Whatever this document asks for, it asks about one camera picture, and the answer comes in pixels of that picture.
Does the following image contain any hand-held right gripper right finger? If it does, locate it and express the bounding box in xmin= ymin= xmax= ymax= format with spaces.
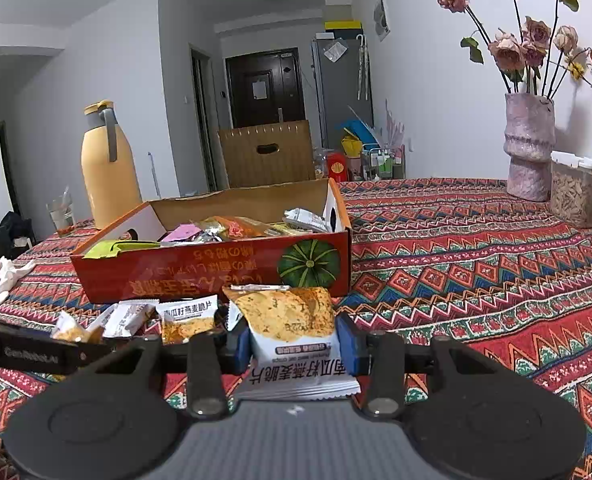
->
xmin=337 ymin=312 xmax=502 ymax=420

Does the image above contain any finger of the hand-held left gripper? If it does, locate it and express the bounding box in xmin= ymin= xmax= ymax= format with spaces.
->
xmin=74 ymin=342 xmax=112 ymax=372

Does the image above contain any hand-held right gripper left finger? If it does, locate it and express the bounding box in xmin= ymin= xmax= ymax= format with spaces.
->
xmin=83 ymin=322 xmax=253 ymax=421

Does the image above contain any white oat crisp packet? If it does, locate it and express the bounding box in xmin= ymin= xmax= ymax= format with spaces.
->
xmin=156 ymin=295 xmax=220 ymax=346
xmin=222 ymin=285 xmax=361 ymax=402
xmin=50 ymin=310 xmax=105 ymax=345

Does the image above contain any orange pumpkin print cardboard box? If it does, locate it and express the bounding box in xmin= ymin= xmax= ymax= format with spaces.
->
xmin=70 ymin=177 xmax=353 ymax=306

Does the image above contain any long lime green snack packet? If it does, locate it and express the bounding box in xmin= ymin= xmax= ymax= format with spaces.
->
xmin=83 ymin=240 xmax=161 ymax=260

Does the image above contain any orange snack stick packet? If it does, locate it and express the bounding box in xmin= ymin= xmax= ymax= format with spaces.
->
xmin=196 ymin=216 xmax=277 ymax=241

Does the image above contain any pink snack packet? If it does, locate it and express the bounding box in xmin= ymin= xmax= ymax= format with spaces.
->
xmin=162 ymin=225 xmax=201 ymax=243

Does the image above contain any pile of dark clothes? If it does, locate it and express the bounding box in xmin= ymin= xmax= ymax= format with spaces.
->
xmin=0 ymin=210 xmax=36 ymax=271

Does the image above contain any crumpled white snack packet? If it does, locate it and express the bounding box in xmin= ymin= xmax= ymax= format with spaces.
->
xmin=282 ymin=208 xmax=334 ymax=234

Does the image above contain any clear drinking glass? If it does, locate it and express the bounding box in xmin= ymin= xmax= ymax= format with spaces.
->
xmin=46 ymin=186 xmax=76 ymax=237

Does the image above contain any yellow thermos jug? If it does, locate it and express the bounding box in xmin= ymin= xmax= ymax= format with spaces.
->
xmin=80 ymin=100 xmax=142 ymax=231

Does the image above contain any wooden chair back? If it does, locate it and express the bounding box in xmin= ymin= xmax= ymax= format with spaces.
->
xmin=218 ymin=120 xmax=317 ymax=192

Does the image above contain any red gift box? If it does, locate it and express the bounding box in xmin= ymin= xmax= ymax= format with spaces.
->
xmin=326 ymin=152 xmax=349 ymax=182

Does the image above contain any blue plastic board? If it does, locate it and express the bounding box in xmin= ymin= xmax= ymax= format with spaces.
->
xmin=338 ymin=119 xmax=377 ymax=146

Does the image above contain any pink feather decoration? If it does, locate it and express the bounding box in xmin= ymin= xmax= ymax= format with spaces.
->
xmin=383 ymin=99 xmax=405 ymax=148

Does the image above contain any dark entrance door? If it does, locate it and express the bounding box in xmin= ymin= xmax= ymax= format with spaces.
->
xmin=225 ymin=48 xmax=307 ymax=129

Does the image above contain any grey refrigerator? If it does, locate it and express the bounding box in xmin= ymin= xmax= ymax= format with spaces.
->
xmin=312 ymin=37 xmax=374 ymax=151

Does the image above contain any pink textured vase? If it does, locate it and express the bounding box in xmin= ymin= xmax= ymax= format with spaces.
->
xmin=503 ymin=92 xmax=557 ymax=203

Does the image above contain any clear seed container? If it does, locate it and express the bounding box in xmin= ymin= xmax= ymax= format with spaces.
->
xmin=549 ymin=151 xmax=592 ymax=229

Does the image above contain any white folded umbrella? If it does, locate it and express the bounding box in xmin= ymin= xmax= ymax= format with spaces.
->
xmin=356 ymin=34 xmax=371 ymax=102

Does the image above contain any yellow black box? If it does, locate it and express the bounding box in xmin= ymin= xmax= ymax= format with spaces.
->
xmin=324 ymin=20 xmax=364 ymax=40

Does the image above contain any dried rose bouquet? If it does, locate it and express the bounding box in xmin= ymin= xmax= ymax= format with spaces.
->
xmin=428 ymin=0 xmax=592 ymax=121

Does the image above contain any wire storage cart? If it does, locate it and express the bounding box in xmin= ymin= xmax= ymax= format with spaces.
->
xmin=361 ymin=144 xmax=405 ymax=181

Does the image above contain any white wall panel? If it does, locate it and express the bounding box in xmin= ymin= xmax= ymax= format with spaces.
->
xmin=373 ymin=0 xmax=393 ymax=42

